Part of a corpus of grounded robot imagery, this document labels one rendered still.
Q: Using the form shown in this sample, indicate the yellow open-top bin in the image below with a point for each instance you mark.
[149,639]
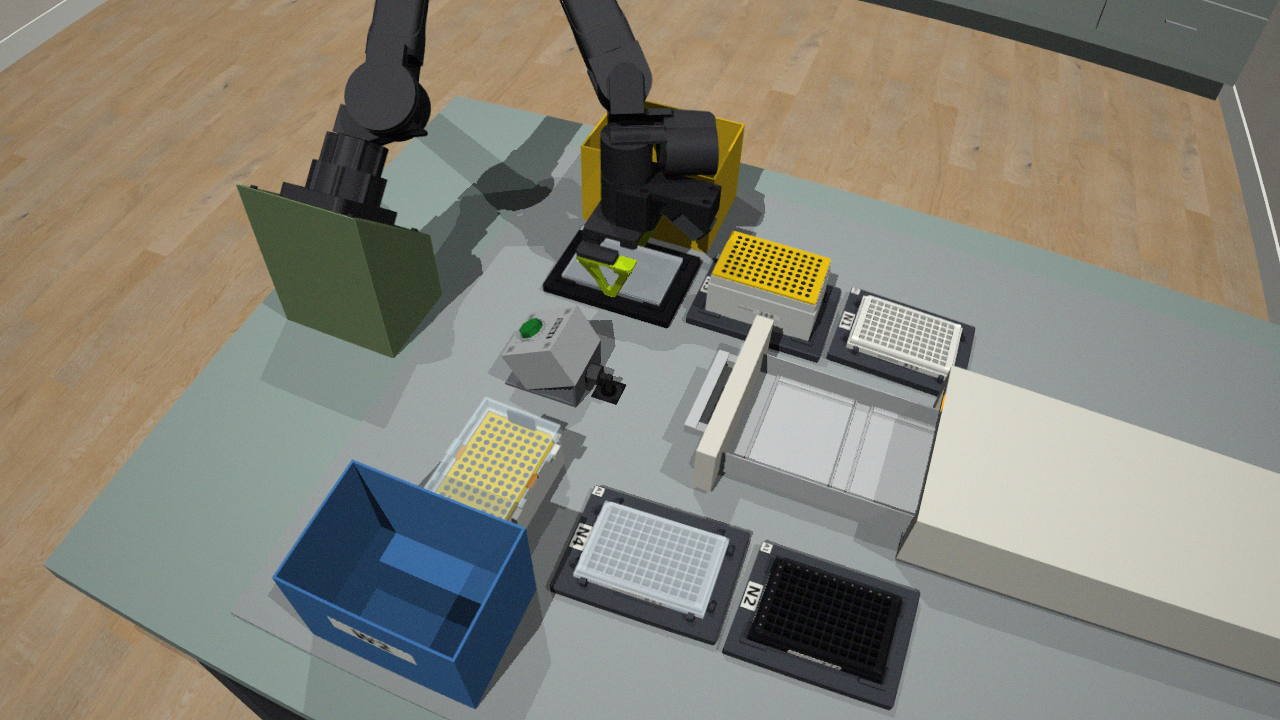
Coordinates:
[730,135]

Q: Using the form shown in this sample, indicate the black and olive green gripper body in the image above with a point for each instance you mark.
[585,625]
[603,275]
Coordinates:
[602,224]

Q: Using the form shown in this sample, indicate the blue open-top bin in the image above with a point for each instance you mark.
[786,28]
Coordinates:
[418,565]

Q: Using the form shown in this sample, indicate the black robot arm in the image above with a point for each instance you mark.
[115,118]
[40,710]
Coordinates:
[385,99]

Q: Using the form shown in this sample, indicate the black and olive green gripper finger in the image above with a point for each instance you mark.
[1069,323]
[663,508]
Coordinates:
[623,266]
[646,236]

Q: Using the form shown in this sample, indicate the pale grey bench mat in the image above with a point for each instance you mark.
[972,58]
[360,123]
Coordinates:
[973,654]

